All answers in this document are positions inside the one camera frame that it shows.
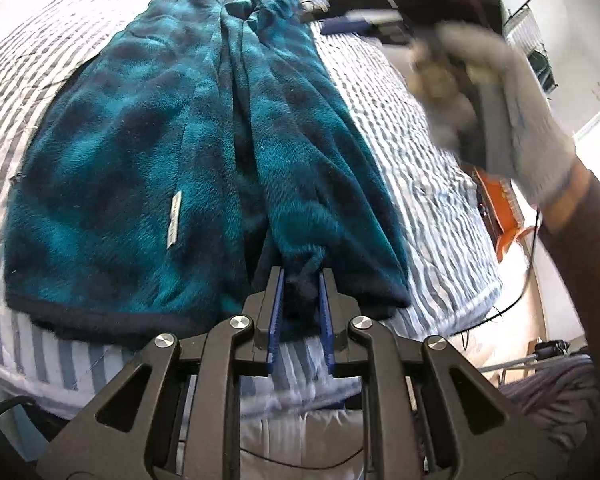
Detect person's right hand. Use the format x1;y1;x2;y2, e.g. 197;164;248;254
409;21;578;207

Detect person's grey patterned clothing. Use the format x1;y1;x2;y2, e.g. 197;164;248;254
497;352;600;466

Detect white mattress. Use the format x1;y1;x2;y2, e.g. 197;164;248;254
237;390;366;480

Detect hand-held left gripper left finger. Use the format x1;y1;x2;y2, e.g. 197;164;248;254
35;266;286;480

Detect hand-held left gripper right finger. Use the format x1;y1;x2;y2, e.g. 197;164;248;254
319;267;571;480

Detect person's right forearm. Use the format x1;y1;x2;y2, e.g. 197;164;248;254
536;160;600;361

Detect white wire rack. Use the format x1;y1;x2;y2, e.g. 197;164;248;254
502;0;556;93

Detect grey striped quilt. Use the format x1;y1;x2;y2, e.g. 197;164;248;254
0;0;503;411

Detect denim hanging jacket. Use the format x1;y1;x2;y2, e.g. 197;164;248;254
527;50;553;93

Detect orange and white table cover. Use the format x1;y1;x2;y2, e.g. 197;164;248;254
472;165;531;261

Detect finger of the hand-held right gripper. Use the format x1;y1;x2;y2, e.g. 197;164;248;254
300;7;411;43

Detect striped hanging towel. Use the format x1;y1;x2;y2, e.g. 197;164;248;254
505;12;543;61

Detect teal plaid fleece jacket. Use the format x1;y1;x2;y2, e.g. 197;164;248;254
2;0;413;343

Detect floor cables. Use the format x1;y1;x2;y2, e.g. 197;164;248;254
460;210;541;336

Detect black wall cable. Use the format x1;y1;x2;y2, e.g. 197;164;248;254
0;394;38;441

